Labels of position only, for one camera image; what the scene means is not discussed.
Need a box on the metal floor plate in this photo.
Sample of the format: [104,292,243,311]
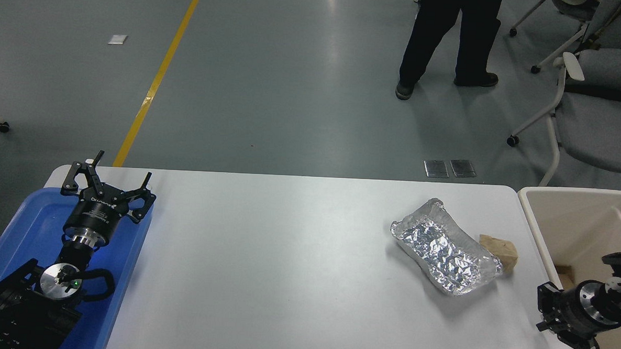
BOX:
[424,160,450,178]
[450,159,477,179]

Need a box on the silver foil tray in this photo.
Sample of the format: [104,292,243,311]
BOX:
[387,196,507,299]

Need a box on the grey office chair white frame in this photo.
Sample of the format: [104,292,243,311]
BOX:
[508,0,621,79]
[505,45,621,190]

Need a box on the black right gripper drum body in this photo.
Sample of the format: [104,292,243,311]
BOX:
[555,281,597,335]

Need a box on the large pale plastic bin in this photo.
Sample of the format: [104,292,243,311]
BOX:
[511,185,621,349]

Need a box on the person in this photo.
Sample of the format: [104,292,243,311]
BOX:
[395,0,503,105]

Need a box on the blue plastic tray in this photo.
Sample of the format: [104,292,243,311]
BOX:
[0,184,154,349]

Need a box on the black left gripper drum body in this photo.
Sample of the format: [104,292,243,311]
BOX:
[62,182,133,241]

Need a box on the crumpled tan paper ball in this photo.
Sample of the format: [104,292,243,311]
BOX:
[477,234,519,278]

